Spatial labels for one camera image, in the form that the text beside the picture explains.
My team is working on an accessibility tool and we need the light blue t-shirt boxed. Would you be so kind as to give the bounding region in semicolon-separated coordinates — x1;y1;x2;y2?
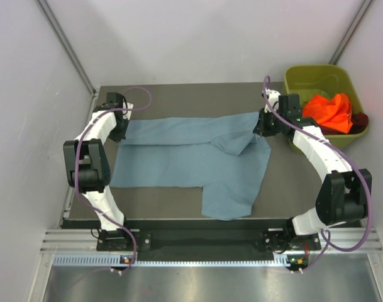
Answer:
110;112;271;221

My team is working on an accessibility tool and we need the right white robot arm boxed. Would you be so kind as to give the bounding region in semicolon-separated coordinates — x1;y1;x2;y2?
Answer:
255;88;372;249

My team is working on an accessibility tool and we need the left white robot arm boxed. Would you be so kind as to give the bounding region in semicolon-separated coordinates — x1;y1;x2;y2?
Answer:
63;92;136;251

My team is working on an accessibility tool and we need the orange t-shirt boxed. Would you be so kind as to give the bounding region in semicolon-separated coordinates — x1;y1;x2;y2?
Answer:
303;93;352;131

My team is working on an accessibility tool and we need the dark red t-shirt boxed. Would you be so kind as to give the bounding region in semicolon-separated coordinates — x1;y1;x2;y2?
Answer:
334;113;369;135

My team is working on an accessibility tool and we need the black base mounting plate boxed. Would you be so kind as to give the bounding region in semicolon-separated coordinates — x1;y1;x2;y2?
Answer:
95;219;321;262

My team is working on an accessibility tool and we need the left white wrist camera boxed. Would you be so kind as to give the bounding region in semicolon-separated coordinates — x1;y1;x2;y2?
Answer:
123;103;134;120

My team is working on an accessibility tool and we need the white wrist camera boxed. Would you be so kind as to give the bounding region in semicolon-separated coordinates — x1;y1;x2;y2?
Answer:
123;103;134;120
262;89;280;111

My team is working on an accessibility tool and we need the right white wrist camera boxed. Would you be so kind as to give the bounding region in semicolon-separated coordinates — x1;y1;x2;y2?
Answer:
262;89;280;111

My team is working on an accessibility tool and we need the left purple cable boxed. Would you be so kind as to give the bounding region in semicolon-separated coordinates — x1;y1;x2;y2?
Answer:
74;86;153;273

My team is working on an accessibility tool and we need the aluminium frame rail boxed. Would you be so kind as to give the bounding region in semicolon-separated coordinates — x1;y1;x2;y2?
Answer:
40;227;383;254

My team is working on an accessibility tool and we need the slotted grey cable duct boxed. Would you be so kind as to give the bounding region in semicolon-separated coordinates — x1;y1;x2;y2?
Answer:
53;254;307;268

